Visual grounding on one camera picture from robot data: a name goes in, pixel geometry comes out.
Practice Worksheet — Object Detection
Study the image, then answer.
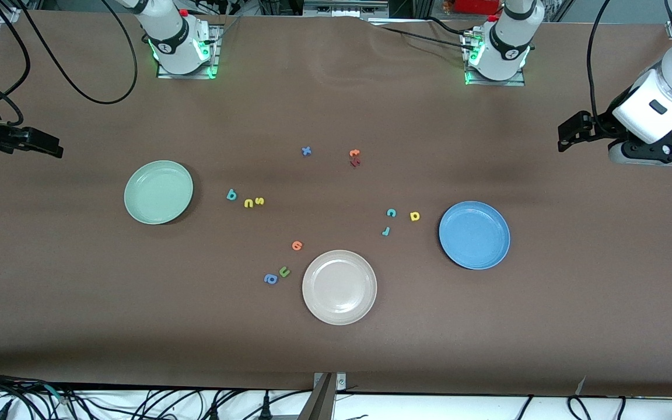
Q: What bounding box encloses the light green plate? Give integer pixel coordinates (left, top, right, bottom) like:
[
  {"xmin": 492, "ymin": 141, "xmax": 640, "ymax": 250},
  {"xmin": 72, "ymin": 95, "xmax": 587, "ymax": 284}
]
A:
[{"xmin": 124, "ymin": 160, "xmax": 194, "ymax": 225}]

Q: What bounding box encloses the blue plate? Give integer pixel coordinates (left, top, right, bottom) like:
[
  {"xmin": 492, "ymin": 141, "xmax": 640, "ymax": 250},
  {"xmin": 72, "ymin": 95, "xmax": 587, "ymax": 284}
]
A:
[{"xmin": 439, "ymin": 201, "xmax": 511, "ymax": 270}]

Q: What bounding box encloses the red box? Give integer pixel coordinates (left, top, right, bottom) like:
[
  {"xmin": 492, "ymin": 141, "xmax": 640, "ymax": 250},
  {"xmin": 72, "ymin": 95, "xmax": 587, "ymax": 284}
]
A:
[{"xmin": 451, "ymin": 0, "xmax": 507, "ymax": 16}]

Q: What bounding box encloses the beige plate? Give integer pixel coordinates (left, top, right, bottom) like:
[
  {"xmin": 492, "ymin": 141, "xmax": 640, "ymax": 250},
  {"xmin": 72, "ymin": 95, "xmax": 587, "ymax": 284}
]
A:
[{"xmin": 302, "ymin": 250, "xmax": 378, "ymax": 326}]

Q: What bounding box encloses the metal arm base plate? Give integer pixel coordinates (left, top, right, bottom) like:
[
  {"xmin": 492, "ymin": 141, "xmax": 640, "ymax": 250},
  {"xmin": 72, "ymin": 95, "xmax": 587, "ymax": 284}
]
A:
[
  {"xmin": 156, "ymin": 23, "xmax": 221, "ymax": 80},
  {"xmin": 463, "ymin": 29, "xmax": 527, "ymax": 88}
]

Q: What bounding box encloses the long looping black cable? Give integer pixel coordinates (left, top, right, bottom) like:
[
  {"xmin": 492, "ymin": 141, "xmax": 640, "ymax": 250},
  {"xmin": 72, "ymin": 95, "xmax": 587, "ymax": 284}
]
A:
[{"xmin": 0, "ymin": 0, "xmax": 138, "ymax": 106}]

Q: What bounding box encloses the aluminium frame profile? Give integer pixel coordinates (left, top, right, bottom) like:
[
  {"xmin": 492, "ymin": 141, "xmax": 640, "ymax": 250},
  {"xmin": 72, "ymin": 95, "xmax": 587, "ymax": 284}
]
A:
[{"xmin": 303, "ymin": 0, "xmax": 390, "ymax": 19}]

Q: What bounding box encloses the metal table bracket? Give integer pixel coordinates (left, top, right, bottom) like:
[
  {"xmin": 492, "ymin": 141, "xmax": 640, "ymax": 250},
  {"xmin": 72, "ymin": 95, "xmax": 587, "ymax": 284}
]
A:
[{"xmin": 313, "ymin": 372, "xmax": 347, "ymax": 393}]

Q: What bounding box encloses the dark metal frame beam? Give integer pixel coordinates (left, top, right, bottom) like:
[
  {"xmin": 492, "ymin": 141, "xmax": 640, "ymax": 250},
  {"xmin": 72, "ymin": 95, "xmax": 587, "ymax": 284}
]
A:
[{"xmin": 297, "ymin": 373, "xmax": 337, "ymax": 420}]

